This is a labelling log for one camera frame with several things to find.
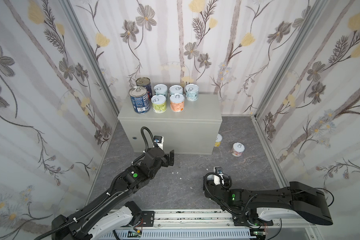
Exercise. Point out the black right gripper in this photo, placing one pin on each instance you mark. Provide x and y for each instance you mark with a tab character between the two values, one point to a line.
205	183

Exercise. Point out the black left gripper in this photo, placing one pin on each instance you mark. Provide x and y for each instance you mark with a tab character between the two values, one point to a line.
170	158

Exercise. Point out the pink flower label can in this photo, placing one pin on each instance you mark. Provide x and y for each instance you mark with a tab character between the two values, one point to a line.
237	149

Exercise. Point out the green label can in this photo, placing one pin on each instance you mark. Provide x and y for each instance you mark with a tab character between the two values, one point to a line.
159	103

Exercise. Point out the orange label can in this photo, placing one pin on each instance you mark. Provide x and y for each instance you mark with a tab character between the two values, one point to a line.
177	102

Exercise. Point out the blue nutrition label can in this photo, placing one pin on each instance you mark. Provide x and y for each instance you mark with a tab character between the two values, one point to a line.
140	99

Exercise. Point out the pale blue label can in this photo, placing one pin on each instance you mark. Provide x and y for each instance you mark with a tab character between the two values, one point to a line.
176	89

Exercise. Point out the light blue label can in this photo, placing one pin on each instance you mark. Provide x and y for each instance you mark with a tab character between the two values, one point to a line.
161	89

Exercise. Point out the teal label can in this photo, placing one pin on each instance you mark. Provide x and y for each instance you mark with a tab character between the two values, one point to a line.
192	92

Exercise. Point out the dark blue tomato can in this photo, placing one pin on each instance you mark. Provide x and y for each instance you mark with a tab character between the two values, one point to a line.
146	83

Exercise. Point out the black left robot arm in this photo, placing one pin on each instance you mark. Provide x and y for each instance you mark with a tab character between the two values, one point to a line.
95	219

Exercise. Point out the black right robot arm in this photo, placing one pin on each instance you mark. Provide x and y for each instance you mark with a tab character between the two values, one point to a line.
307	202

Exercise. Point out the grey metal cabinet box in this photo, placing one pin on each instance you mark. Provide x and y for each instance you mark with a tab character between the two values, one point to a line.
192	131

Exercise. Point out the yellow label can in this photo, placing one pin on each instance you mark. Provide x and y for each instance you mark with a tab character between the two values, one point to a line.
218	140

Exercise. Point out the white slotted cable duct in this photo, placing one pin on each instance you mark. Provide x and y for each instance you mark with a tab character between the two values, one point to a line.
187	234

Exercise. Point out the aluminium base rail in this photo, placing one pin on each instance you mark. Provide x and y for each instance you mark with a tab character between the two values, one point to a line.
183	219

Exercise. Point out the aluminium corner frame left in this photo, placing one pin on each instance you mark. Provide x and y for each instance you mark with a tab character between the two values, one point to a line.
89	53

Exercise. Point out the aluminium corner frame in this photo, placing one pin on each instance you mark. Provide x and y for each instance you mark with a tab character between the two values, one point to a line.
89	53
306	27

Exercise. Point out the aluminium corner frame right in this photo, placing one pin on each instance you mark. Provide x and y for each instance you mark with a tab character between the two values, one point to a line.
306	27

